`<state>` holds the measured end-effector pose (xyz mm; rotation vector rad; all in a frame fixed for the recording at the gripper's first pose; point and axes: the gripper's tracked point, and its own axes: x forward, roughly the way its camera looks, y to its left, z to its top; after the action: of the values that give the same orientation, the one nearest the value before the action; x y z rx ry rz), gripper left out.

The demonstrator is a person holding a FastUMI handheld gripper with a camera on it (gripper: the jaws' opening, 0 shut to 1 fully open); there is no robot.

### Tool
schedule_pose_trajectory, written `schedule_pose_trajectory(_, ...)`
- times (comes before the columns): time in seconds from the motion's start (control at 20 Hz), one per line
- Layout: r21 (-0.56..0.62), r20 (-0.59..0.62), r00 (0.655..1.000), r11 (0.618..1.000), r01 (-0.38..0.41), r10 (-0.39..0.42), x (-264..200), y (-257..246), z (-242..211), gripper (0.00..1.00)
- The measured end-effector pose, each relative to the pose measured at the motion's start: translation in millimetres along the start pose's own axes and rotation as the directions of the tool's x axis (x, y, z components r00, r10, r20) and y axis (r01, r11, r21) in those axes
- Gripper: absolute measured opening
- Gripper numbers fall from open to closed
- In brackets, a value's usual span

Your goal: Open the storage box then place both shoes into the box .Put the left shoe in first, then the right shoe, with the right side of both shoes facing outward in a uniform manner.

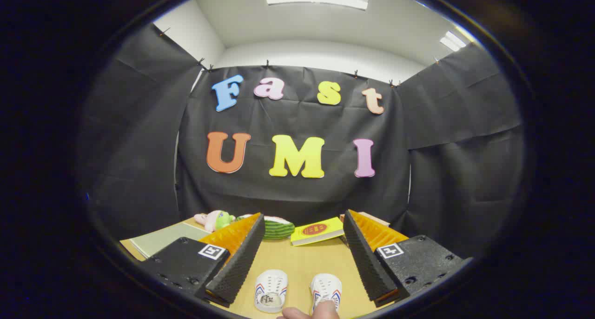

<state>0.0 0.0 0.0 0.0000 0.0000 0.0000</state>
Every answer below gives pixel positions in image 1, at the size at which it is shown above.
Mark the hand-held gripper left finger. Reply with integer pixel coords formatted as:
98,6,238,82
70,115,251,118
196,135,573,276
139,212,266,309

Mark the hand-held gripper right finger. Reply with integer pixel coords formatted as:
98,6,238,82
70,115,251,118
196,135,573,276
342,210,470,308

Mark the white canvas shoe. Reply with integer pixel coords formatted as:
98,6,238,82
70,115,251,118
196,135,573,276
254,269,288,313
310,273,343,310

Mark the beige fabric storage box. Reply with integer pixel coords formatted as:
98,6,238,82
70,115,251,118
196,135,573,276
130,222,211,259

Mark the tan cover book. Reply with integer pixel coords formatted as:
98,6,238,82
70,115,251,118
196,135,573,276
339,212,391,227

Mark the pink and green plush toy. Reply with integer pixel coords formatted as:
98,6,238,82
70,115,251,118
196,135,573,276
194,210,236,233

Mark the watermelon slice plush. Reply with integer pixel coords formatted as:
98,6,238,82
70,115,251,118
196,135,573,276
237,213,296,240

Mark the yellow book with red circle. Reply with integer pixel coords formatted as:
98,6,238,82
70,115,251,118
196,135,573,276
291,217,345,246

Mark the small ceiling light panel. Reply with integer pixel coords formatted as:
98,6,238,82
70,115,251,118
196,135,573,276
440,30,467,52

